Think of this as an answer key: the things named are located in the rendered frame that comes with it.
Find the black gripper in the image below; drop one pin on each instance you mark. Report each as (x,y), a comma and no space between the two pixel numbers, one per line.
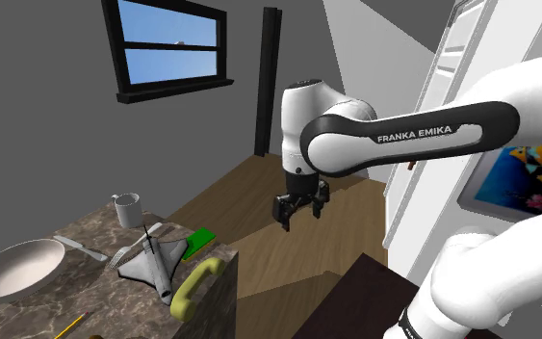
(301,185)

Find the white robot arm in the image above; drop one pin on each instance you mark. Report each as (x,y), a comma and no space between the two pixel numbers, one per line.
(392,145)

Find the green and yellow sponge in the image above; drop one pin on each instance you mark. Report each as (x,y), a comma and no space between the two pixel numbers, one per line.
(200,242)

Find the dark robot stand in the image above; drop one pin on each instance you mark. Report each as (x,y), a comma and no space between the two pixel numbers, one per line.
(359,300)

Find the yellow-green telephone handset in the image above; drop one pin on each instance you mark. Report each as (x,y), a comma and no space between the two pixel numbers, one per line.
(190,291)

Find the white door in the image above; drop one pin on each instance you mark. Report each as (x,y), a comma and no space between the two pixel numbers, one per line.
(444,206)

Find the grey toy airplane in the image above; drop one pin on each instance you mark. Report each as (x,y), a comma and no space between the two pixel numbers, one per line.
(155,267)

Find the white mug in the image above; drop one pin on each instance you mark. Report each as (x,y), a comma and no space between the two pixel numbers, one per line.
(129,213)

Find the silver fork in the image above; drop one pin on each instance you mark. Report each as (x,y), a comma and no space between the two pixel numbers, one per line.
(125,251)

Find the black framed window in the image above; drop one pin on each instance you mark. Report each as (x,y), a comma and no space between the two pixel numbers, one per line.
(172,44)

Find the colourful framed picture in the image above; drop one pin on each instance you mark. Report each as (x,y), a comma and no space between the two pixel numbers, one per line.
(514,183)

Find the silver knife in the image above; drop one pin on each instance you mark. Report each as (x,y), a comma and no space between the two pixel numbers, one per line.
(80,248)

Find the yellow pencil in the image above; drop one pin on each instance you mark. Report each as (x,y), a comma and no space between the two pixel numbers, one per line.
(71,326)

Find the grey bowl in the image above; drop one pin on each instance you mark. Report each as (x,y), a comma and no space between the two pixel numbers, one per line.
(15,270)

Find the black door frame post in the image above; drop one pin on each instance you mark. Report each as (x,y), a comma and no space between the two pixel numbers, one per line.
(266,80)

